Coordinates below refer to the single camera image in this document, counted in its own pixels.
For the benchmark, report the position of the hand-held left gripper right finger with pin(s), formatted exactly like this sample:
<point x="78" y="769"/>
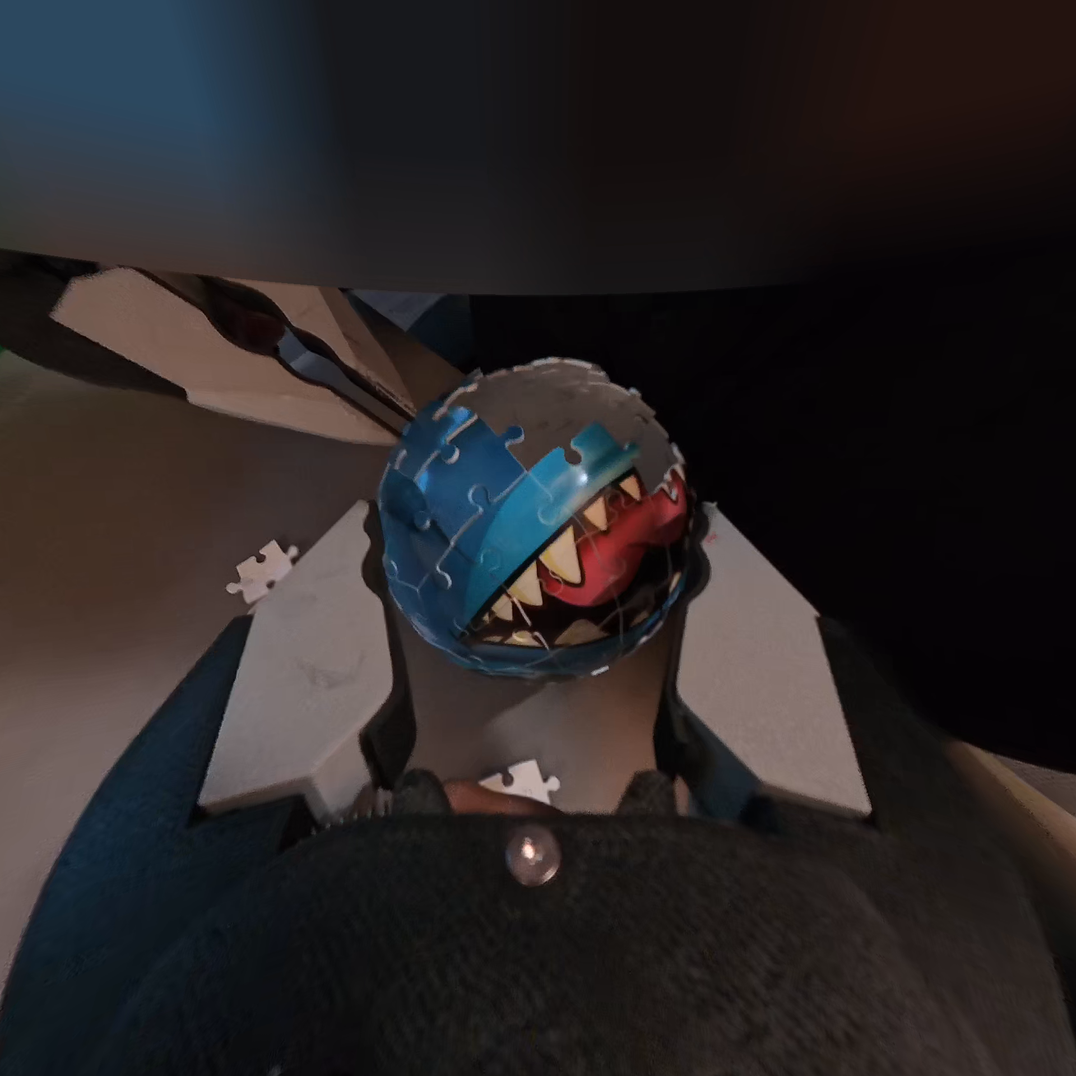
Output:
<point x="765" y="672"/>

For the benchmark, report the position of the person's black clothing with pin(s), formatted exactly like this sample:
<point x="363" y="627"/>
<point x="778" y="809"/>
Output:
<point x="883" y="504"/>

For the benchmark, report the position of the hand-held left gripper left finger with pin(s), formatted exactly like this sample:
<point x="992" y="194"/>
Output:
<point x="286" y="672"/>

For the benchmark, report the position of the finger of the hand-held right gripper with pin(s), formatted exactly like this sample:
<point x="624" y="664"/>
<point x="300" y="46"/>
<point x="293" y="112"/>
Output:
<point x="336" y="328"/>
<point x="168" y="345"/>

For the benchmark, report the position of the blue puzzle ball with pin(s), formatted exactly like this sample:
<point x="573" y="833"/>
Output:
<point x="504" y="521"/>

